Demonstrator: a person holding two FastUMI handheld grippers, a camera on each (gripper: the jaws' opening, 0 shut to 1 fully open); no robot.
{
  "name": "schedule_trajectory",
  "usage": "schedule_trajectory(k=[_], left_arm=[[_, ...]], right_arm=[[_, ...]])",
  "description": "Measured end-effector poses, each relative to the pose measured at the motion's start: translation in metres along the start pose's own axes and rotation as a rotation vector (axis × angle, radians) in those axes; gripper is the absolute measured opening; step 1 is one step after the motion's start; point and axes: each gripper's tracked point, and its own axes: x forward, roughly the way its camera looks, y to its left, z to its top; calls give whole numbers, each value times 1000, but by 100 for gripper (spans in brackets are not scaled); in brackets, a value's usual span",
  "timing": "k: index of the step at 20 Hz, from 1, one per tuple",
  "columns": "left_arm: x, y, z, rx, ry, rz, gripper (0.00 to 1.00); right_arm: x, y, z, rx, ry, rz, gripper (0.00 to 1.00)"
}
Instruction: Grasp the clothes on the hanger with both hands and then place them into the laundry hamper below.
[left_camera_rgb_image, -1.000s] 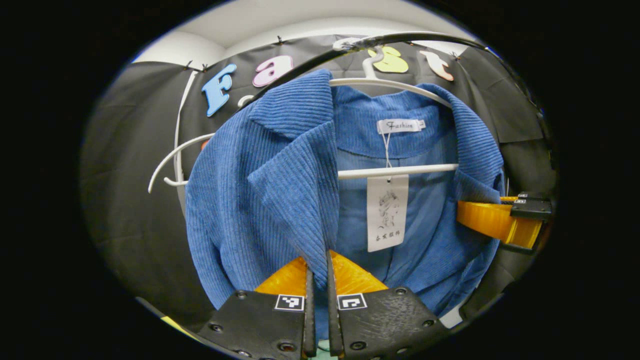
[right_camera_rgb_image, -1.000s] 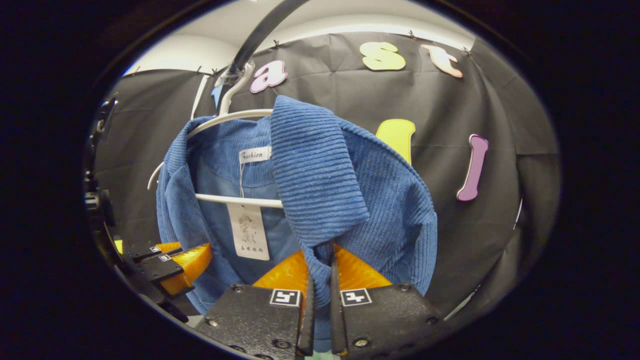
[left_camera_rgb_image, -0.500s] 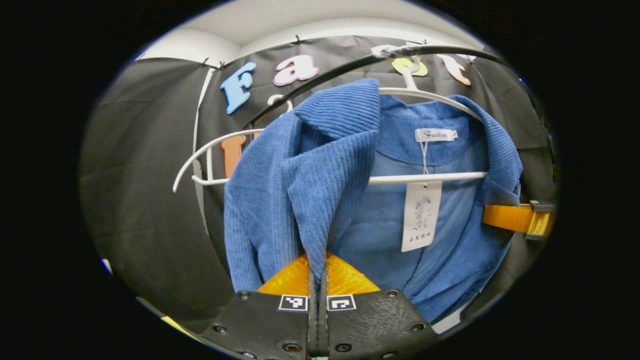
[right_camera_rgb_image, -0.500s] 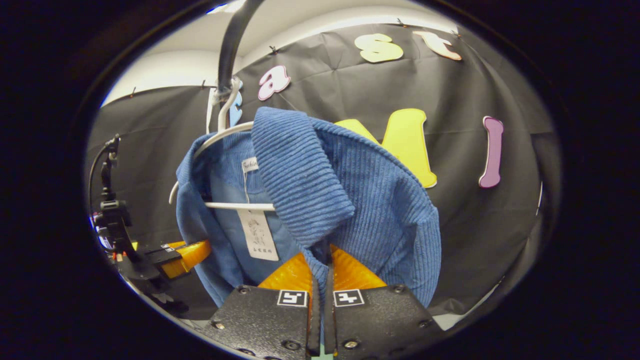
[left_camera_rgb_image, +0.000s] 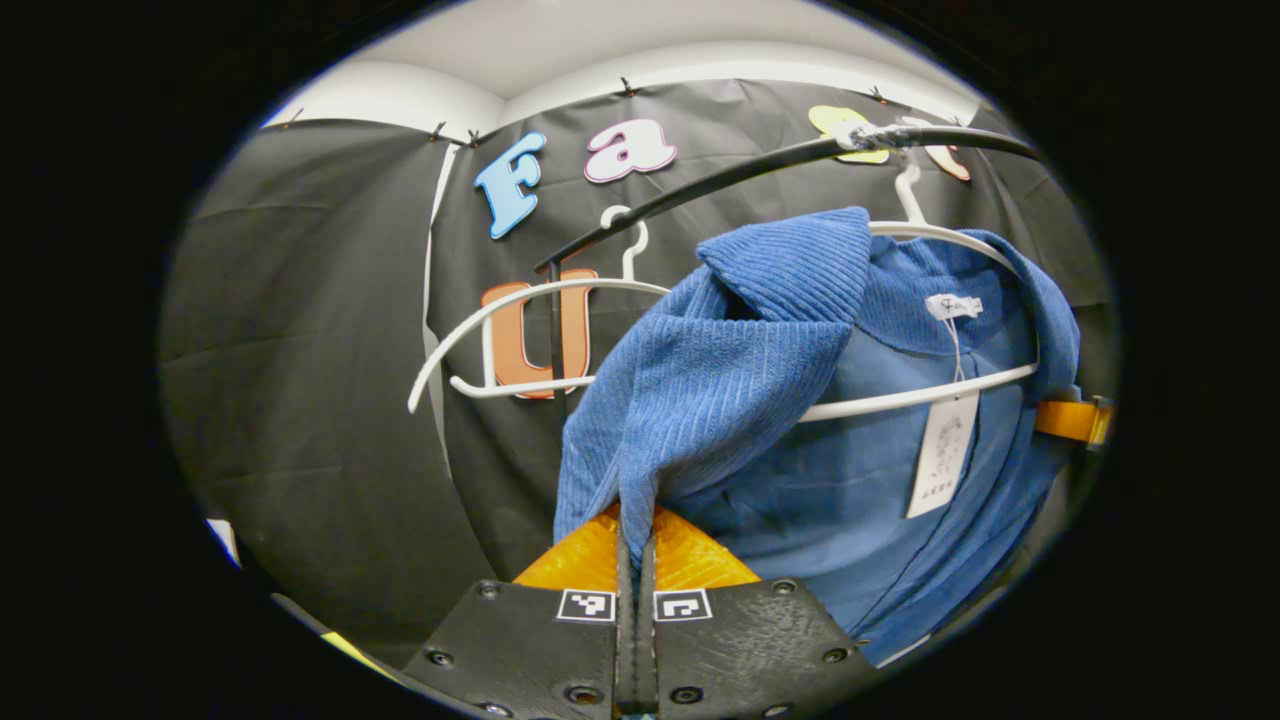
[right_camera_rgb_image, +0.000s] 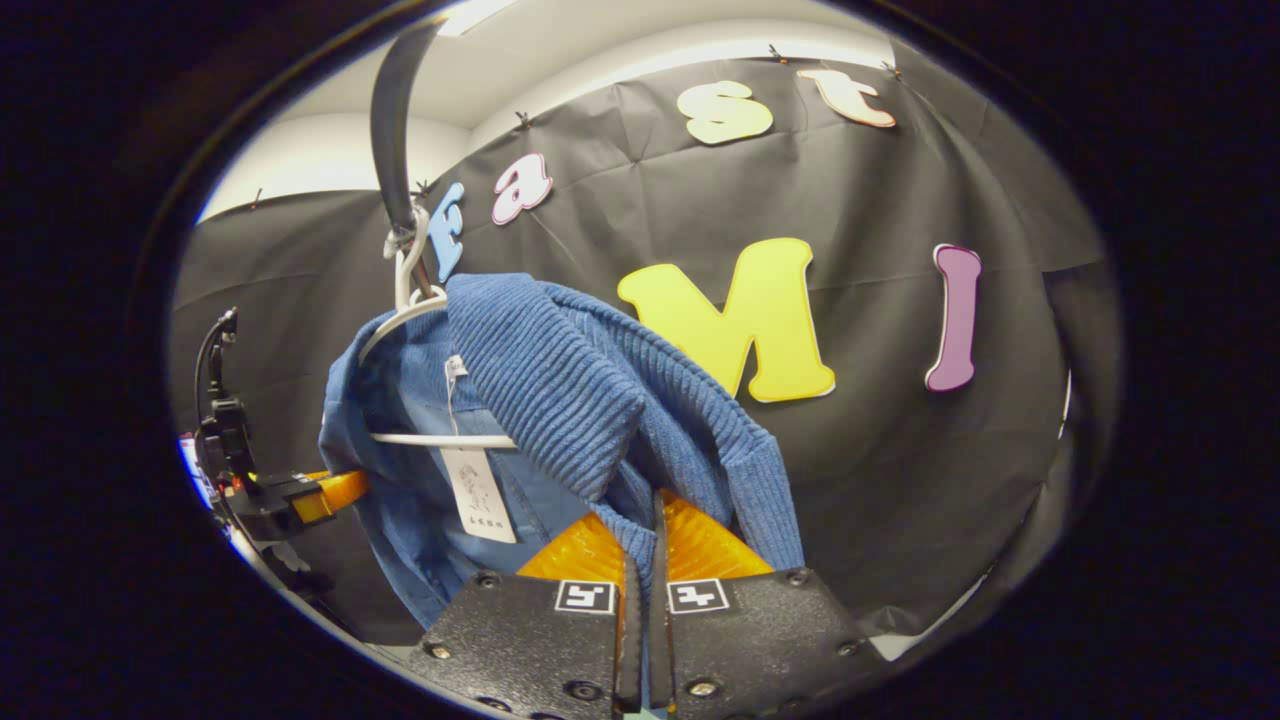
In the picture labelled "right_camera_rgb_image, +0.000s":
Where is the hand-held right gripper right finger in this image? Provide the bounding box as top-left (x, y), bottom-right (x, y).
top-left (650, 490), bottom-right (891, 719)

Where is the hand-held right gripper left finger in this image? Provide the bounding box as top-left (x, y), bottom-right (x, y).
top-left (410, 510), bottom-right (643, 719)

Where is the blue corduroy jacket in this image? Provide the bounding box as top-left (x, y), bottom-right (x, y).
top-left (318, 272), bottom-right (807, 631)

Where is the white clothes hanger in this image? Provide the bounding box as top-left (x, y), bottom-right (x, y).
top-left (357, 205), bottom-right (519, 450)

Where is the black clothes rack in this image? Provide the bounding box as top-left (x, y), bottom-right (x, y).
top-left (369, 14), bottom-right (448, 301)

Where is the computer monitor screen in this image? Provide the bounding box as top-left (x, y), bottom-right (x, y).
top-left (178, 433), bottom-right (216, 511)

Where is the black backdrop cloth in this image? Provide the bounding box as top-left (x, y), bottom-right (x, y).
top-left (168, 45), bottom-right (1121, 641)

